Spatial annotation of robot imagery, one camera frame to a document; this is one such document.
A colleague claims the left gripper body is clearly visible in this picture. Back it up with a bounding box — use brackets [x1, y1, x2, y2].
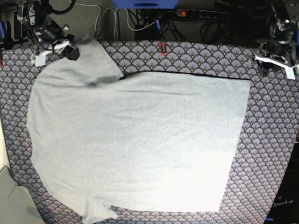
[261, 30, 295, 63]

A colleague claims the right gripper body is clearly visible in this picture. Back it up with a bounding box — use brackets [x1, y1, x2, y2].
[34, 22, 70, 48]

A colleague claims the light grey T-shirt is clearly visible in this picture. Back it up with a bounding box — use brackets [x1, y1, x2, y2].
[26, 39, 250, 224]

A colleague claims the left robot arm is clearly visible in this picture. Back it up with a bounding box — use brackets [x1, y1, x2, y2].
[264, 0, 299, 66]

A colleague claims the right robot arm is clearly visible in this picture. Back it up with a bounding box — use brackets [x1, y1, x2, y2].
[16, 0, 80, 67]

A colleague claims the fan-patterned table cloth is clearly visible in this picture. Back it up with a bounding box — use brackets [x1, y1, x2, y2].
[0, 41, 299, 224]

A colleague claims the black box under table edge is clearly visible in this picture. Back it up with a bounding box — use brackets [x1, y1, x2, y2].
[135, 22, 160, 41]

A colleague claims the red table clamp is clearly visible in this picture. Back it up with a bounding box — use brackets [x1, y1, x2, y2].
[159, 42, 167, 55]

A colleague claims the black power strip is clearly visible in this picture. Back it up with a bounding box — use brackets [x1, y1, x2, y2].
[175, 9, 229, 20]

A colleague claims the beige chair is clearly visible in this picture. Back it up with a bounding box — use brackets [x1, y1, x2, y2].
[0, 167, 44, 224]

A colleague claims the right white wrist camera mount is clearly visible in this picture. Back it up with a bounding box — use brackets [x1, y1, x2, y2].
[31, 40, 71, 67]

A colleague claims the white cable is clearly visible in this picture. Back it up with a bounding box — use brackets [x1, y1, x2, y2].
[94, 4, 156, 39]

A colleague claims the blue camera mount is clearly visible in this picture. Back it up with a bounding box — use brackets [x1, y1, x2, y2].
[113, 0, 178, 9]

